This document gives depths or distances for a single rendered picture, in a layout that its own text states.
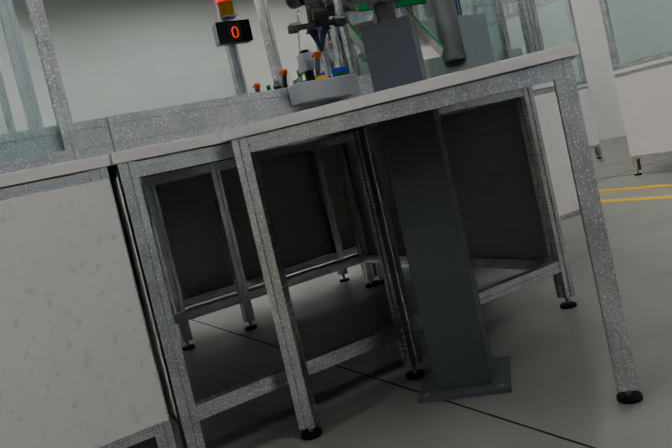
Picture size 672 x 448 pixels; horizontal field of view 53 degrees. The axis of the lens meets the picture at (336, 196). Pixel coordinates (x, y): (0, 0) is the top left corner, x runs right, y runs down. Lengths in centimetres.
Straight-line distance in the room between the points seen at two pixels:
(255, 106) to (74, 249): 64
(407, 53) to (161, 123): 69
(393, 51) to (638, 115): 436
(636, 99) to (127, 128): 485
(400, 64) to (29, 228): 104
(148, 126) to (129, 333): 54
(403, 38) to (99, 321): 108
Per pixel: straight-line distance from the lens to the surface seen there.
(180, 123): 189
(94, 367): 178
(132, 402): 181
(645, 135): 608
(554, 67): 166
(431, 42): 250
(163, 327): 179
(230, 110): 194
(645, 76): 601
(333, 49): 323
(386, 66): 190
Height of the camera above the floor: 73
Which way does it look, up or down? 3 degrees down
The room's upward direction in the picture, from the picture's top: 13 degrees counter-clockwise
